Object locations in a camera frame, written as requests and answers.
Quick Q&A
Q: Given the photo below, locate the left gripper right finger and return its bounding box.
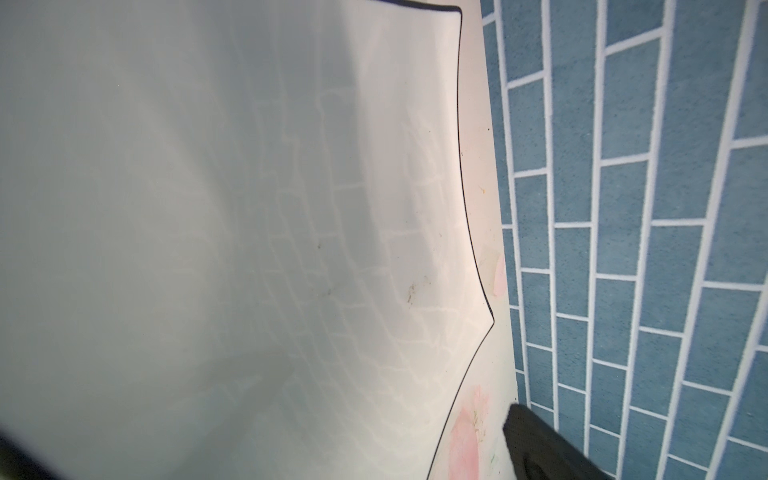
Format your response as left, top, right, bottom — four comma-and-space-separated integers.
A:
503, 404, 609, 480

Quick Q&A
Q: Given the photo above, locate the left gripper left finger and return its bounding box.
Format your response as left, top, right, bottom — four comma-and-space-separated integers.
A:
0, 435, 58, 480

